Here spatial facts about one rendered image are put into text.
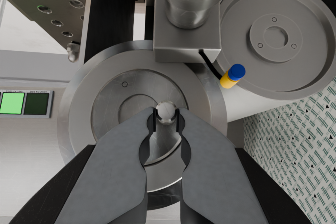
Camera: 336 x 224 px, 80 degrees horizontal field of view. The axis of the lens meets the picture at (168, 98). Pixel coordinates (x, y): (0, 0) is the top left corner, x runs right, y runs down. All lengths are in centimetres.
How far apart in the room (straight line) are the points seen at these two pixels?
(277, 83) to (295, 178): 14
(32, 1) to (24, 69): 320
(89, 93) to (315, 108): 23
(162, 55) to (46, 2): 33
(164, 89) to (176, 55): 3
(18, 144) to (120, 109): 46
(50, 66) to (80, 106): 334
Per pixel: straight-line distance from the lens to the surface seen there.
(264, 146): 36
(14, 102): 62
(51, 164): 57
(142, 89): 16
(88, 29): 22
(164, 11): 16
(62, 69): 343
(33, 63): 362
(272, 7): 24
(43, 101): 58
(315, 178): 27
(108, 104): 16
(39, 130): 58
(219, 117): 18
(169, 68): 17
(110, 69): 18
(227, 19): 21
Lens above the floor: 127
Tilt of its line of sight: 12 degrees down
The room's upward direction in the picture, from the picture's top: 179 degrees counter-clockwise
